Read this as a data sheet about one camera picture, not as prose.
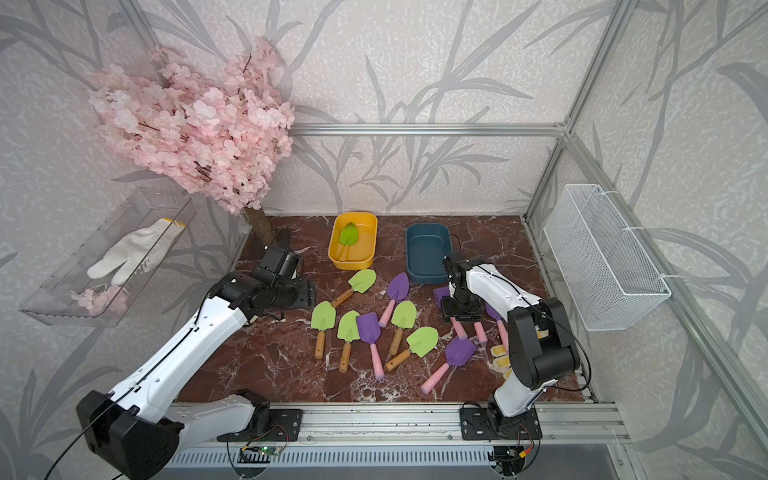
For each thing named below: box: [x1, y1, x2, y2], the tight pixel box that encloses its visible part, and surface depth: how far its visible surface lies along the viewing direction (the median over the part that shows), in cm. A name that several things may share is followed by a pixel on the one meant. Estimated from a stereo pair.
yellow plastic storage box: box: [328, 212, 378, 270], surface depth 112 cm
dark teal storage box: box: [406, 223, 452, 284], surface depth 114 cm
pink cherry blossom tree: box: [88, 37, 296, 248], surface depth 73 cm
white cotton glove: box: [86, 218, 186, 285], surface depth 68 cm
